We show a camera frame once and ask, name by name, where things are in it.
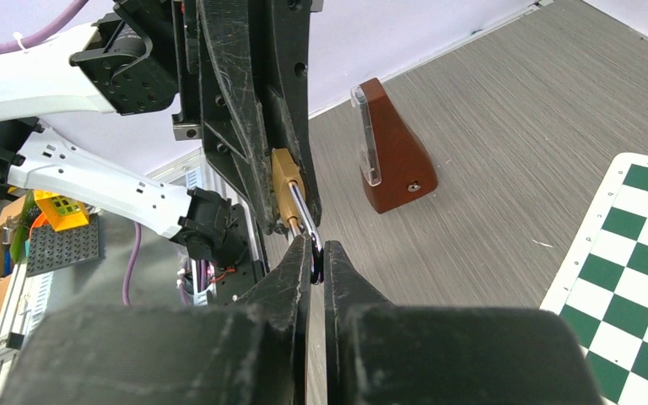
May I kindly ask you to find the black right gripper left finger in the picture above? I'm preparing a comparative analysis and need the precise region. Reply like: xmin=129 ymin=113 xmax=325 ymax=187
xmin=0 ymin=235 xmax=313 ymax=404

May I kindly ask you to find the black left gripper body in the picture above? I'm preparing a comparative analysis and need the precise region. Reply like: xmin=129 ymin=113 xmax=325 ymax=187
xmin=70 ymin=0 xmax=179 ymax=116

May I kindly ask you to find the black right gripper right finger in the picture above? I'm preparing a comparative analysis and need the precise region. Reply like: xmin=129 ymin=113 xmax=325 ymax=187
xmin=323 ymin=241 xmax=602 ymax=404

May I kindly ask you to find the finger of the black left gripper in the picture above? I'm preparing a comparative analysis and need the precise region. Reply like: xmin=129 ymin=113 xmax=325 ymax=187
xmin=269 ymin=1 xmax=322 ymax=225
xmin=172 ymin=1 xmax=279 ymax=235

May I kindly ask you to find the brass padlock with long shackle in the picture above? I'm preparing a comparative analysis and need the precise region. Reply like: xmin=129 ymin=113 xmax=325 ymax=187
xmin=271 ymin=148 xmax=324 ymax=284

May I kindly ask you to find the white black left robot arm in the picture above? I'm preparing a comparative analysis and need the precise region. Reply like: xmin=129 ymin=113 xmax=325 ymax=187
xmin=0 ymin=1 xmax=322 ymax=267

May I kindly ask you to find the yellow toy block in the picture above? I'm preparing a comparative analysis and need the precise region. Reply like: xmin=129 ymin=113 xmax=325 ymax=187
xmin=34 ymin=190 xmax=89 ymax=232

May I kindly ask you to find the green white chess mat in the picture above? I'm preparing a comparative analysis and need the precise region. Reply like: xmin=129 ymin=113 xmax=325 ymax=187
xmin=541 ymin=153 xmax=648 ymax=404

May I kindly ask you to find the purple cable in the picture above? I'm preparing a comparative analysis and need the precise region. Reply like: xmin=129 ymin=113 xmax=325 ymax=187
xmin=0 ymin=0 xmax=90 ymax=61

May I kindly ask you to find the grey studded base plate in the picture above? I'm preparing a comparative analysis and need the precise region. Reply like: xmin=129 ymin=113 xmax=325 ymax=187
xmin=26 ymin=215 xmax=101 ymax=277

